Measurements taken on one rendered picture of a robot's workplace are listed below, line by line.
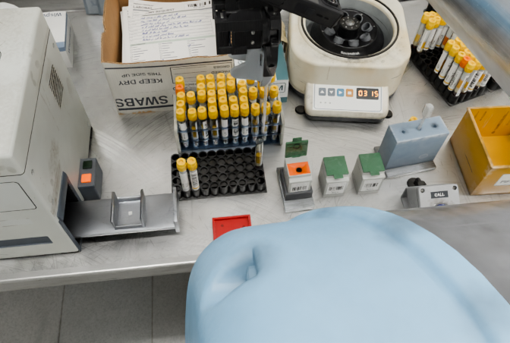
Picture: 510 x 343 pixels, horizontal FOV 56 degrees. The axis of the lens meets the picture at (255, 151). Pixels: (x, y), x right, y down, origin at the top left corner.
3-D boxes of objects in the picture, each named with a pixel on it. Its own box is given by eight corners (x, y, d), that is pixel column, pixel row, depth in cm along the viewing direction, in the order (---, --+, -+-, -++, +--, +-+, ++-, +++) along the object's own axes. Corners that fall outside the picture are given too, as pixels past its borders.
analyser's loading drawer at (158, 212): (56, 243, 81) (45, 230, 77) (61, 208, 85) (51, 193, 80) (179, 231, 83) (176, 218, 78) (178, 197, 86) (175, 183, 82)
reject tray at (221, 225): (215, 255, 82) (214, 253, 82) (212, 219, 86) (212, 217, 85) (254, 251, 83) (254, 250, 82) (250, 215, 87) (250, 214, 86)
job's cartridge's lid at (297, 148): (286, 140, 81) (285, 138, 81) (284, 158, 85) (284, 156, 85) (309, 138, 81) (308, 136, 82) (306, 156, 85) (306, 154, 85)
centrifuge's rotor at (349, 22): (309, 71, 99) (313, 45, 93) (307, 20, 108) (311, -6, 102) (384, 75, 99) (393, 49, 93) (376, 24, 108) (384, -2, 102)
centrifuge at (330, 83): (286, 121, 99) (291, 80, 89) (287, 23, 116) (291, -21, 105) (403, 126, 99) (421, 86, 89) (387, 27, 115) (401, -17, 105)
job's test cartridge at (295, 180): (287, 198, 87) (289, 180, 82) (281, 176, 90) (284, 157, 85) (308, 196, 88) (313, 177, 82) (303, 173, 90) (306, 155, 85)
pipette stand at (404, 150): (386, 179, 92) (400, 149, 83) (373, 149, 95) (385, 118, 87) (435, 169, 93) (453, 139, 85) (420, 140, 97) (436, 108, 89)
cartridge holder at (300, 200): (284, 213, 87) (286, 203, 84) (275, 171, 92) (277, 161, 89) (313, 209, 88) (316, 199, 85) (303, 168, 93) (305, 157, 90)
